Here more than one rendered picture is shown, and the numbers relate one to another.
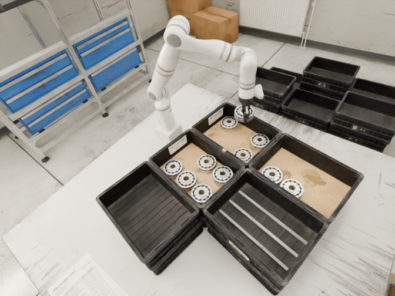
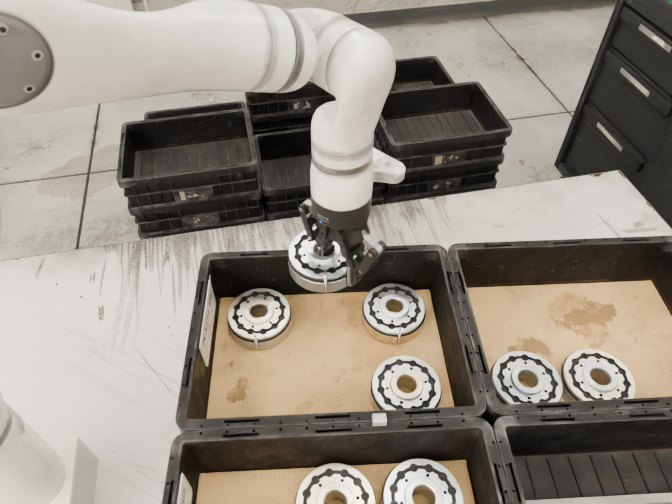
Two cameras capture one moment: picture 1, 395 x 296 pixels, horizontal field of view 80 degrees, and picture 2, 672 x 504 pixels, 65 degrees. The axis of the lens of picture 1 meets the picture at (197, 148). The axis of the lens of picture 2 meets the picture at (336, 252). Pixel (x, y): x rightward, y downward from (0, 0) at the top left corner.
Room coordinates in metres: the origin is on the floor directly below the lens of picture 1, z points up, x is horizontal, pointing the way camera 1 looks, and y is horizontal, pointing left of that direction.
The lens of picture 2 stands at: (0.63, 0.14, 1.57)
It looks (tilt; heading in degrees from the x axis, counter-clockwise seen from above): 48 degrees down; 303
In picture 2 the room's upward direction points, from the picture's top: straight up
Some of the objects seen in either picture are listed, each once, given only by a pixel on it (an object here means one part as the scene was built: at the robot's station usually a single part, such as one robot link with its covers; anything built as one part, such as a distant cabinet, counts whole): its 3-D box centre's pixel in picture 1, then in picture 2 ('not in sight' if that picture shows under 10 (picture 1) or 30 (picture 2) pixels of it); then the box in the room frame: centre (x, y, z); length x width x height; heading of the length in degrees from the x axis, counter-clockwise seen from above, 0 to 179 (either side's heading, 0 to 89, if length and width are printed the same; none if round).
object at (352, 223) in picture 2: (245, 100); (341, 214); (0.89, -0.27, 1.10); 0.08 x 0.08 x 0.09
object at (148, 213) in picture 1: (149, 209); not in sight; (0.52, 0.27, 0.87); 0.40 x 0.30 x 0.11; 36
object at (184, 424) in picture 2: (235, 130); (328, 328); (0.88, -0.22, 0.92); 0.40 x 0.30 x 0.02; 36
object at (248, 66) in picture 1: (248, 71); (348, 100); (0.88, -0.27, 1.27); 0.09 x 0.07 x 0.15; 164
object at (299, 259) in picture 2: (244, 111); (324, 252); (0.92, -0.27, 1.00); 0.10 x 0.10 x 0.01
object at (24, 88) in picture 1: (49, 93); not in sight; (2.09, 1.35, 0.60); 0.72 x 0.03 x 0.56; 135
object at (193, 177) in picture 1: (186, 179); not in sight; (0.66, 0.08, 0.86); 0.10 x 0.10 x 0.01
